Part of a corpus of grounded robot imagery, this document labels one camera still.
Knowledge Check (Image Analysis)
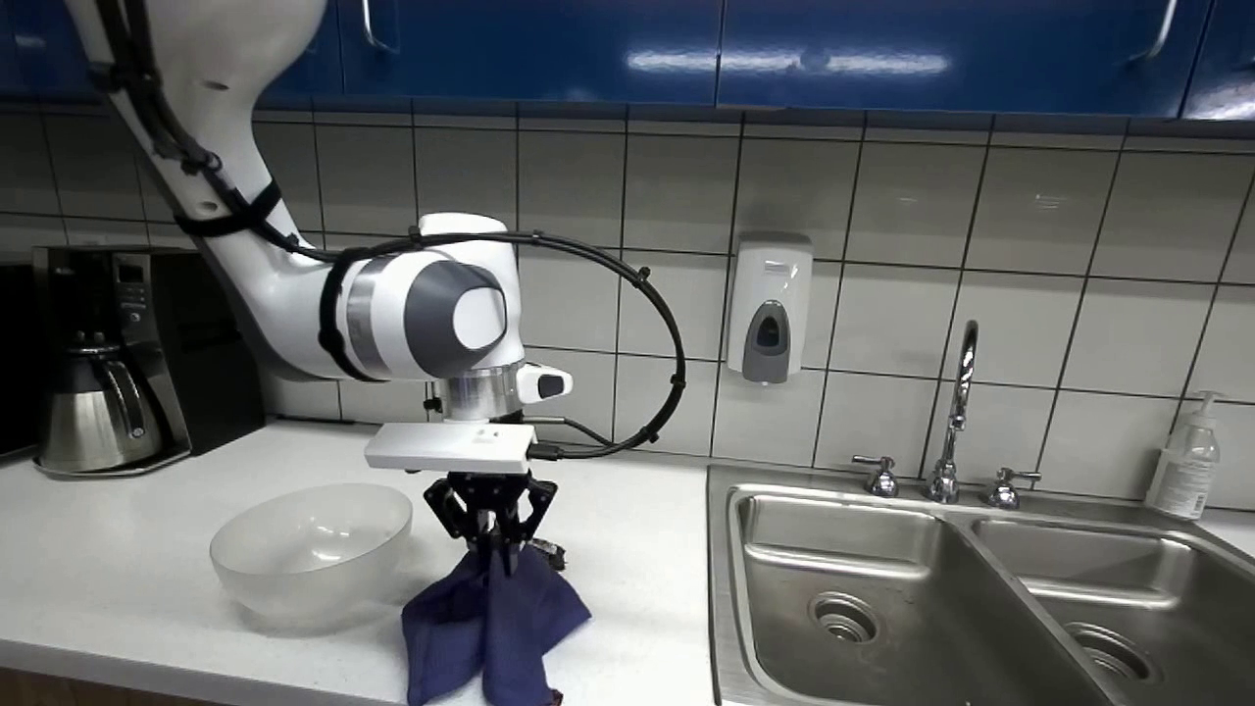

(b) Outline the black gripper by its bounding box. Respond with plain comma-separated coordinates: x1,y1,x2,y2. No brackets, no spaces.
419,471,561,570

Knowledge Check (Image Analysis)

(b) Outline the dark blue cloth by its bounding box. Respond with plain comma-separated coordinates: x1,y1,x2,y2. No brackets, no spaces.
402,538,595,706

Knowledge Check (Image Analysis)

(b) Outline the translucent plastic bowl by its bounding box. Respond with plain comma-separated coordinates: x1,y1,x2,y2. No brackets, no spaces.
203,477,415,638

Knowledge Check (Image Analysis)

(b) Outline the black steel coffee maker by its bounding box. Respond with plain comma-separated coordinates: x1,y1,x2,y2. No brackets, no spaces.
27,242,270,482

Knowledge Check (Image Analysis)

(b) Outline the stainless steel carafe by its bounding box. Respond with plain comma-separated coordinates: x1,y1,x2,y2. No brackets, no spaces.
37,340,168,477

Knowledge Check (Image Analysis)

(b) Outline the stainless steel double sink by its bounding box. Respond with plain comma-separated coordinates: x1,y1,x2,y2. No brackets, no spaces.
708,461,1255,706

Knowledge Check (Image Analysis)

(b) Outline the wooden base cabinet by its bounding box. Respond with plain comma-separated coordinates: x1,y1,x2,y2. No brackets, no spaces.
0,665,212,706

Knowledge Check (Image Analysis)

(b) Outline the chrome sink faucet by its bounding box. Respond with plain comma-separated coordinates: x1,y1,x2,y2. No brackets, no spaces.
921,319,986,504

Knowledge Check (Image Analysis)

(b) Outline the clear soap bottle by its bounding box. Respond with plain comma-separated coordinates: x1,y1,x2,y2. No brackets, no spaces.
1141,391,1229,525

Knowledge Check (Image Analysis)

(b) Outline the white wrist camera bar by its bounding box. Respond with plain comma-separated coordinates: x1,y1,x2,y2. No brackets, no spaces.
363,414,542,477

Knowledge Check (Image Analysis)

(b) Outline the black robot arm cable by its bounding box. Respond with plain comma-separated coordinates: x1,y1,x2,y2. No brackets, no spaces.
82,0,695,461

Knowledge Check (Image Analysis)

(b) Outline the white wall soap dispenser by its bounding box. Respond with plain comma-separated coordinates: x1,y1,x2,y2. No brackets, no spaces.
726,233,819,387

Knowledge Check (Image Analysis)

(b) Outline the chrome faucet handle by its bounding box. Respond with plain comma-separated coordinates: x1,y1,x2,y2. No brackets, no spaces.
849,452,908,502
986,461,1045,514

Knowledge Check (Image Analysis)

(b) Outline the silver cabinet handle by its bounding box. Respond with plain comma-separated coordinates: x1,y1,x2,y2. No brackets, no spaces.
1130,0,1186,70
359,0,402,57

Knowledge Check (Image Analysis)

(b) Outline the blue wall cabinet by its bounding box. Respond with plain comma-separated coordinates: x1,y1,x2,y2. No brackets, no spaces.
0,0,1255,128

